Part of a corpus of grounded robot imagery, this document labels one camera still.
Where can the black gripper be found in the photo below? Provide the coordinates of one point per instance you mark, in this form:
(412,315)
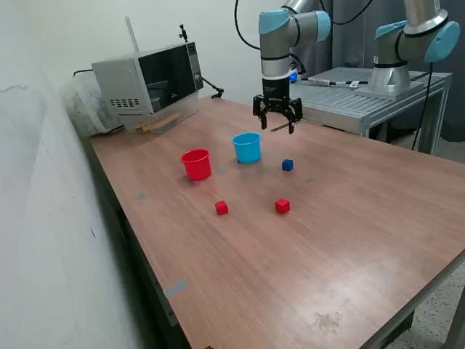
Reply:
(276,91)

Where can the blue cube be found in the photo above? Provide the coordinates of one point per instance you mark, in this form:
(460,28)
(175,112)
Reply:
(287,165)

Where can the red cube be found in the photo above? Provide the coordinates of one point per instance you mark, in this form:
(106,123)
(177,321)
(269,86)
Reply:
(221,208)
(282,206)

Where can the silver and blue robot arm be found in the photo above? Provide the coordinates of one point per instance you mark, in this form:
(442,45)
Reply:
(276,43)

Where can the aluminium robot base platform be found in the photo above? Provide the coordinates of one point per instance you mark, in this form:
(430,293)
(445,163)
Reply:
(334,98)

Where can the black strip on table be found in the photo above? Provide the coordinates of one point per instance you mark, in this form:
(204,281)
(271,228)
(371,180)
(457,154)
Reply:
(279,127)

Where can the blue plastic cup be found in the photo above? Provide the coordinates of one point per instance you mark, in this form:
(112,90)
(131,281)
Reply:
(248,151)

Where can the white printed tag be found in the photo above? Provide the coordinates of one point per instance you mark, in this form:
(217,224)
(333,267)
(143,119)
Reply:
(354,84)

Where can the red plastic cup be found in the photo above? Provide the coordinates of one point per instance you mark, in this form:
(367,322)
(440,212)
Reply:
(198,167)

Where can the long wooden stick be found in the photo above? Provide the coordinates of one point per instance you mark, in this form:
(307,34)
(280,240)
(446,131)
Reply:
(165,120)

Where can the silver microwave oven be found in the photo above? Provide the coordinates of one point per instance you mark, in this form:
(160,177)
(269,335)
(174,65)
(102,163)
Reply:
(120,80)

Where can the thin white rod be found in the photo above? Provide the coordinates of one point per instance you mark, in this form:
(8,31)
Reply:
(131,32)

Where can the long grey tape strip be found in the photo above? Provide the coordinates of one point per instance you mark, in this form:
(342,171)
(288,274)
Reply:
(175,288)

